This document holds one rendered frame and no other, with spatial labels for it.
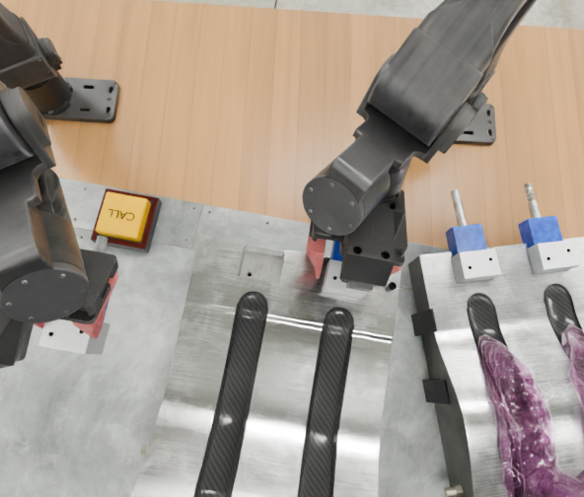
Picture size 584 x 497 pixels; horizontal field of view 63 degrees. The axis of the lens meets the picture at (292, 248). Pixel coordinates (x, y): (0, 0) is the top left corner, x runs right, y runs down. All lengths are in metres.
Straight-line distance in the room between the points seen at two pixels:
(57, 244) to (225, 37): 0.58
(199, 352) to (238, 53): 0.49
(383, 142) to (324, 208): 0.08
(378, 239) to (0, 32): 0.49
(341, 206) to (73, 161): 0.51
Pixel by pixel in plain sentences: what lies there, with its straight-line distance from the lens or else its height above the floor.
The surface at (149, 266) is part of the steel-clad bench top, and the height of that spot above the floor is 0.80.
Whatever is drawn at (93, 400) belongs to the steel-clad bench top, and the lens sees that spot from 0.72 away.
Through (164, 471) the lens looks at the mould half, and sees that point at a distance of 0.59.
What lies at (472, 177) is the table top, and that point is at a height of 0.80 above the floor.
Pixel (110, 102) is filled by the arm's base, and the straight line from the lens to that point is 0.83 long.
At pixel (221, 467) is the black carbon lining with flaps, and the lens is 0.59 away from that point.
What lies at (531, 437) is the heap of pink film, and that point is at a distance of 0.63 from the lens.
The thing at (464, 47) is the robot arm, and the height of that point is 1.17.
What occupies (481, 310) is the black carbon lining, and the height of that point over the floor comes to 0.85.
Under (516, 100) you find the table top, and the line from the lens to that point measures 0.91.
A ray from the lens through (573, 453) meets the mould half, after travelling 0.70.
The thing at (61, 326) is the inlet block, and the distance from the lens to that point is 0.57.
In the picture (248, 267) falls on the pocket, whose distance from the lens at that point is 0.63.
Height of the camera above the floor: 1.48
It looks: 75 degrees down
